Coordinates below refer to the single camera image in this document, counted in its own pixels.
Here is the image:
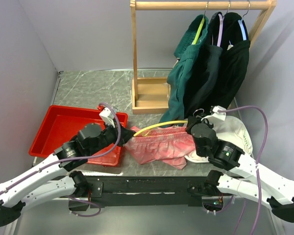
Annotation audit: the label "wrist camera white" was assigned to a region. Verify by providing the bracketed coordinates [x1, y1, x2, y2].
[201, 106, 227, 124]
[98, 104, 118, 127]

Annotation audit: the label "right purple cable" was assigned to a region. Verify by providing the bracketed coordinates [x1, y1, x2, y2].
[218, 105, 269, 235]

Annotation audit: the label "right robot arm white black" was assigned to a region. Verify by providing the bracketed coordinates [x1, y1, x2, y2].
[186, 116, 294, 223]

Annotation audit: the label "lime green hanger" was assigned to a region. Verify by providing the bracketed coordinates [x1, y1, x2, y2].
[192, 17, 205, 45]

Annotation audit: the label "black shorts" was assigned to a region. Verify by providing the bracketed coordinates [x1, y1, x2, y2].
[203, 12, 250, 113]

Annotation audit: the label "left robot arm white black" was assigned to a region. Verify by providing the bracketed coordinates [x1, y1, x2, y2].
[0, 123, 135, 227]

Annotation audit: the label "light blue hanger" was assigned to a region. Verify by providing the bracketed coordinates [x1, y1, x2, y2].
[238, 20, 247, 41]

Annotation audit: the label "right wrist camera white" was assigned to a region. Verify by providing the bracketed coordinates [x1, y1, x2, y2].
[201, 106, 227, 124]

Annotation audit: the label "red plastic tray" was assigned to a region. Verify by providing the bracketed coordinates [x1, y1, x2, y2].
[28, 105, 128, 166]

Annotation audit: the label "lilac hanger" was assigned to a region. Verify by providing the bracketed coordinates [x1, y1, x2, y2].
[217, 13, 223, 47]

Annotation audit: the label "yellow clothes hanger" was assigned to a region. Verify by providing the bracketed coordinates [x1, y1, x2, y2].
[133, 120, 188, 137]

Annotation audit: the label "teal green shorts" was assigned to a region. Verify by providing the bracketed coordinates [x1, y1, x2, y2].
[160, 14, 209, 122]

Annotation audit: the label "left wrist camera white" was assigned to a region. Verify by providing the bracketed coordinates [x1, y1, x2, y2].
[98, 104, 118, 127]

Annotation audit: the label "pink patterned shorts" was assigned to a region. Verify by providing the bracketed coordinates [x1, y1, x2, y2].
[124, 126, 195, 169]

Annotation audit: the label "wooden clothes rack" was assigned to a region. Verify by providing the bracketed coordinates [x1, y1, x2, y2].
[130, 0, 277, 114]

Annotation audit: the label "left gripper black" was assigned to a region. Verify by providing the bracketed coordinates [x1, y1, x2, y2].
[87, 117, 136, 156]

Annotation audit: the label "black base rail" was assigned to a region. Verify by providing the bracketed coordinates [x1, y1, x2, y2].
[73, 176, 222, 208]

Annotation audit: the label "white cloth basket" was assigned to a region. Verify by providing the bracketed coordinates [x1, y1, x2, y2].
[184, 116, 253, 164]

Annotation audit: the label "purple cable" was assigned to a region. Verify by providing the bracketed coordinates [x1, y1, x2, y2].
[0, 102, 123, 204]
[218, 105, 269, 235]

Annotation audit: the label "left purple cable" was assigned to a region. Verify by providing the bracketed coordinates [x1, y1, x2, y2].
[0, 102, 123, 204]

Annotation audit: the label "dark grey shorts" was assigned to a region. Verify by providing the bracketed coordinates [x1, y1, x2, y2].
[183, 12, 223, 118]

